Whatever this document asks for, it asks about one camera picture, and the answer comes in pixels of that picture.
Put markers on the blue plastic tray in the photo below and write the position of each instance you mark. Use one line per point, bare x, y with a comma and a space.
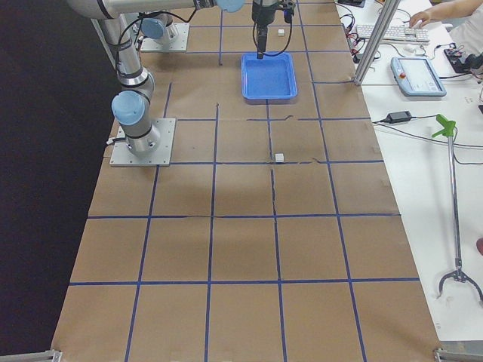
272, 78

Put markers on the person's hand at keyboard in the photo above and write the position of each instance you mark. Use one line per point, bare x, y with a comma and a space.
420, 19

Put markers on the white keyboard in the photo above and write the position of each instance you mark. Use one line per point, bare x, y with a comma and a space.
402, 34

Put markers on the teach pendant tablet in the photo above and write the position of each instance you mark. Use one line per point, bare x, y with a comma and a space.
416, 77

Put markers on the black power adapter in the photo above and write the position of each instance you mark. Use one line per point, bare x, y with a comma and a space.
398, 117

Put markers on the brown cardboard table cover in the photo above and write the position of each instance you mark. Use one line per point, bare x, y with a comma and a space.
226, 255

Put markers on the aluminium frame post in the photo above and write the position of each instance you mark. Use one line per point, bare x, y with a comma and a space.
380, 27

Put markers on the green handled reacher grabber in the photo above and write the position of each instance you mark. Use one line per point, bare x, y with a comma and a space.
447, 130

